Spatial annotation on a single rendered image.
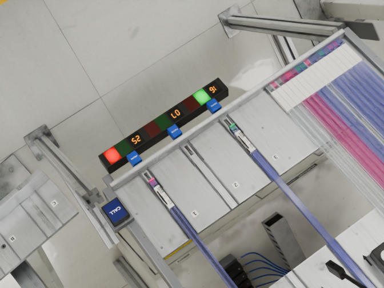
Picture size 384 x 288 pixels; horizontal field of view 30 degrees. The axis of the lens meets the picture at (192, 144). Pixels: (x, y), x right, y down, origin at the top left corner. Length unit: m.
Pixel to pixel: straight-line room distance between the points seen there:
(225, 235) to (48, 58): 0.80
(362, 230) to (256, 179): 0.25
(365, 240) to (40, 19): 1.19
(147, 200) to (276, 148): 0.31
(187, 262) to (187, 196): 0.30
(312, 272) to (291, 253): 0.39
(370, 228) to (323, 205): 0.42
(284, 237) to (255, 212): 0.10
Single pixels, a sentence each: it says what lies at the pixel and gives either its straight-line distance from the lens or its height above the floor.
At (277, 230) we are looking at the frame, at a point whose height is 0.66.
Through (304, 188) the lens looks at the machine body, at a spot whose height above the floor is 0.62.
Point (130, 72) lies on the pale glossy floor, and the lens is 2.30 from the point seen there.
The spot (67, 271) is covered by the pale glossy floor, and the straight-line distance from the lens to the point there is 2.41.
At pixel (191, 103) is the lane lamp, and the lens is 1.67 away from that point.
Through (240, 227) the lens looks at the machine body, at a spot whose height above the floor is 0.62.
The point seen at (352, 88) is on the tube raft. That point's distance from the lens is 1.68.
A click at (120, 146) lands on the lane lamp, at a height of 0.65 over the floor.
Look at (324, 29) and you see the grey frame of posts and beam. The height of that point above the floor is 0.60.
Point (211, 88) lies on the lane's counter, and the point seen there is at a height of 0.65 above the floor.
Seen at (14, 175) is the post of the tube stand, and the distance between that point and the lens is 2.27.
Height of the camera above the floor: 2.18
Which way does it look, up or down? 65 degrees down
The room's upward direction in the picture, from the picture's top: 119 degrees clockwise
